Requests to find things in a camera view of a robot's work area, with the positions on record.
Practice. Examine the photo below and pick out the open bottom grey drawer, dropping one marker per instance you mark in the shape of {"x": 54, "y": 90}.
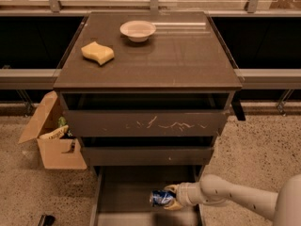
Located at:
{"x": 123, "y": 197}

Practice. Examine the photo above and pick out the blue pepsi can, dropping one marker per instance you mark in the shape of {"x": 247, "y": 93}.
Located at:
{"x": 162, "y": 198}

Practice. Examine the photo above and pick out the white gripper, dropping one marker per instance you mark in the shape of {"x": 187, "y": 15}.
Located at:
{"x": 183, "y": 195}

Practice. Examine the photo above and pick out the black object on floor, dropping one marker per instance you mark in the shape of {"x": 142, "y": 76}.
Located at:
{"x": 46, "y": 220}

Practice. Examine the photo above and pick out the top grey drawer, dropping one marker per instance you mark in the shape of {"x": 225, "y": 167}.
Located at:
{"x": 146, "y": 115}

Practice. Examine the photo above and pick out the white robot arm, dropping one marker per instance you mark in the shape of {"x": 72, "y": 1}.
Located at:
{"x": 282, "y": 208}

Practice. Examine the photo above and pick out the yellow sponge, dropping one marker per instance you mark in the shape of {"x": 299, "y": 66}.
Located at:
{"x": 99, "y": 53}

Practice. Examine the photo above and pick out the open cardboard box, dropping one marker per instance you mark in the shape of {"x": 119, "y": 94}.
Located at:
{"x": 59, "y": 150}

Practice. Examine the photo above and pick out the white ceramic bowl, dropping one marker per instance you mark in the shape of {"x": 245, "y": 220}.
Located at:
{"x": 138, "y": 31}

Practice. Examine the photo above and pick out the middle grey drawer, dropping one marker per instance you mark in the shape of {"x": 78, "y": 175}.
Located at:
{"x": 147, "y": 151}

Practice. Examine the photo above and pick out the dark grey drawer cabinet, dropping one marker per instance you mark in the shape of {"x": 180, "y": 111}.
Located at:
{"x": 182, "y": 41}

